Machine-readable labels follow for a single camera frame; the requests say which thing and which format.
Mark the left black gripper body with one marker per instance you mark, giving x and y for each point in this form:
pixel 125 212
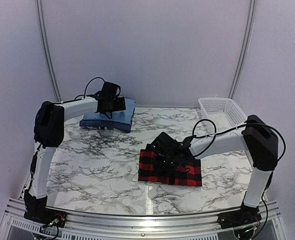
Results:
pixel 120 105

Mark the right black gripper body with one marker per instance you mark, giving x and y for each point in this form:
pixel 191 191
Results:
pixel 169 163

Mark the light blue shirt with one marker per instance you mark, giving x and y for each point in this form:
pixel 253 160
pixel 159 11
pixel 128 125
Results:
pixel 124 116

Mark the red black plaid shirt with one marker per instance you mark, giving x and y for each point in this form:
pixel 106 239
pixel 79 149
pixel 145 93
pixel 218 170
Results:
pixel 146 174

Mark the blue checked shirt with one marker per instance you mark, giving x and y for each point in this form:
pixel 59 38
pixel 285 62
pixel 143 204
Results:
pixel 106 124

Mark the white plastic basket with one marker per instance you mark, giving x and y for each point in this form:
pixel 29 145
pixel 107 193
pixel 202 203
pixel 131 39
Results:
pixel 224 112

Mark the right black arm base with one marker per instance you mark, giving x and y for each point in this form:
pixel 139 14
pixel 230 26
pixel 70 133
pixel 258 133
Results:
pixel 244 216

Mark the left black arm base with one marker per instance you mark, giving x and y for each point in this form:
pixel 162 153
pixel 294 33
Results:
pixel 36 210

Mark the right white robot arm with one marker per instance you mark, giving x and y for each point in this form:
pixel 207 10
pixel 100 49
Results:
pixel 260 140

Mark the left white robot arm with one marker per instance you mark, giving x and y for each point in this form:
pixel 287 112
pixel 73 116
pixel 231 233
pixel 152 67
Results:
pixel 49 129

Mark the right aluminium corner post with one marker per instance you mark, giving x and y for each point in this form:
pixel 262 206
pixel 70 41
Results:
pixel 244 48

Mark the aluminium corner post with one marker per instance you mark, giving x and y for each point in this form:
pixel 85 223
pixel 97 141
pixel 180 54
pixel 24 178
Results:
pixel 244 48
pixel 46 50

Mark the aluminium front rail frame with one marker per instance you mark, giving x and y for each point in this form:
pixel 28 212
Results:
pixel 93 226

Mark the left aluminium corner post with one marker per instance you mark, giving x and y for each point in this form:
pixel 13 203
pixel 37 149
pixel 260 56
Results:
pixel 46 50

